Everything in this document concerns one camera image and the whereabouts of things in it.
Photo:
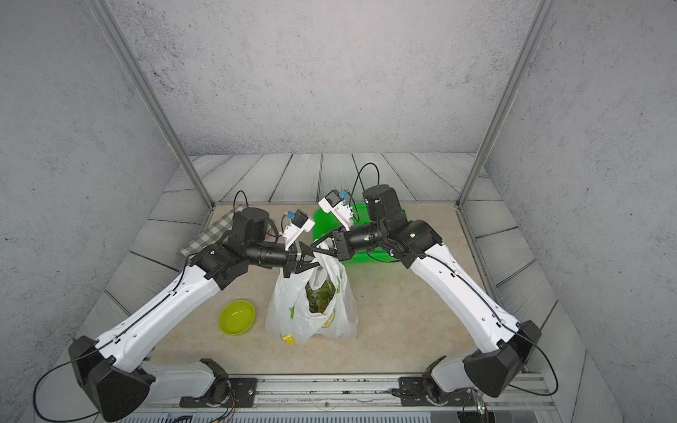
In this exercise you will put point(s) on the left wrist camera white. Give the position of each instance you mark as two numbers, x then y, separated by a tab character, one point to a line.
299	223

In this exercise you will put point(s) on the lime green bowl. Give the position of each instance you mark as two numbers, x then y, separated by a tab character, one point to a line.
237	318

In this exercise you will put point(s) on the green plastic basket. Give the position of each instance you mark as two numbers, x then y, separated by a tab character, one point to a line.
377	231

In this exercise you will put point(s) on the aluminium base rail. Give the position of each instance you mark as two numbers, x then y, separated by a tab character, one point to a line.
362	398

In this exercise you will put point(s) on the green checkered cloth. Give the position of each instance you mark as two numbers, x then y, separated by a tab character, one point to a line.
211	234

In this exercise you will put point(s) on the white plastic bag lemon print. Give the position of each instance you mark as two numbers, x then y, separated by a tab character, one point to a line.
288	315

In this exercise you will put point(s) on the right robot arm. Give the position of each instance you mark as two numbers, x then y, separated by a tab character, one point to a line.
504	344

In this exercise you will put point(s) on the pineapple front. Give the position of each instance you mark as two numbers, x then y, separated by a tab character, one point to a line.
320	298

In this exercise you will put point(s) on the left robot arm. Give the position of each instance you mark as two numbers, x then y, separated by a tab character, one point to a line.
109	368

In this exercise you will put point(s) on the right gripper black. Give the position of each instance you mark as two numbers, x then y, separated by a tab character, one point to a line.
342	250

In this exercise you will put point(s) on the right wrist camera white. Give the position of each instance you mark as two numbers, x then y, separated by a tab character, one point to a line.
335	202

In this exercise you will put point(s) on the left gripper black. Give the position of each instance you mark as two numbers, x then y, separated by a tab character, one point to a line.
291	263

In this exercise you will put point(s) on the right metal frame post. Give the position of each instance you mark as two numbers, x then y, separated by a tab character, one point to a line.
525	56

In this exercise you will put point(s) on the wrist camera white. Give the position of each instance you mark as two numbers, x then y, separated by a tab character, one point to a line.
335	202
299	223

